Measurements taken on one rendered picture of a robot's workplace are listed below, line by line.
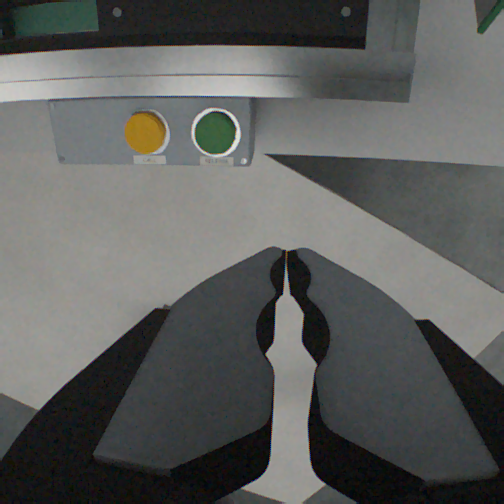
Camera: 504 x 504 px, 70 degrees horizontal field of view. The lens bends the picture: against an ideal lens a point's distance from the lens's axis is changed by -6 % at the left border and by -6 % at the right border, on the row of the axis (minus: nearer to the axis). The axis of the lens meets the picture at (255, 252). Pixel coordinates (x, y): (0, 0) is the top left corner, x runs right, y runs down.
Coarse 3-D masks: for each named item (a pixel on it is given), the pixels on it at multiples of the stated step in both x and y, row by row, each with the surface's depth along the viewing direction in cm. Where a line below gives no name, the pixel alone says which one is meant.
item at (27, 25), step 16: (16, 0) 36; (32, 0) 36; (80, 0) 33; (16, 16) 34; (32, 16) 34; (48, 16) 34; (64, 16) 34; (80, 16) 34; (96, 16) 34; (16, 32) 34; (32, 32) 34; (48, 32) 34; (64, 32) 35; (80, 32) 35; (96, 32) 37
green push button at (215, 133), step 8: (216, 112) 36; (200, 120) 36; (208, 120) 35; (216, 120) 35; (224, 120) 35; (200, 128) 36; (208, 128) 36; (216, 128) 36; (224, 128) 36; (232, 128) 36; (200, 136) 36; (208, 136) 36; (216, 136) 36; (224, 136) 36; (232, 136) 36; (200, 144) 37; (208, 144) 37; (216, 144) 37; (224, 144) 36; (232, 144) 37; (208, 152) 37; (216, 152) 37; (224, 152) 37
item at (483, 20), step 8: (480, 0) 26; (488, 0) 25; (496, 0) 24; (480, 8) 26; (488, 8) 25; (496, 8) 24; (480, 16) 26; (488, 16) 25; (496, 16) 25; (480, 24) 26; (488, 24) 25; (480, 32) 26
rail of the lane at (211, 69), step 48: (144, 48) 34; (192, 48) 34; (240, 48) 33; (288, 48) 33; (336, 48) 33; (0, 96) 36; (48, 96) 36; (96, 96) 36; (288, 96) 35; (336, 96) 35; (384, 96) 35
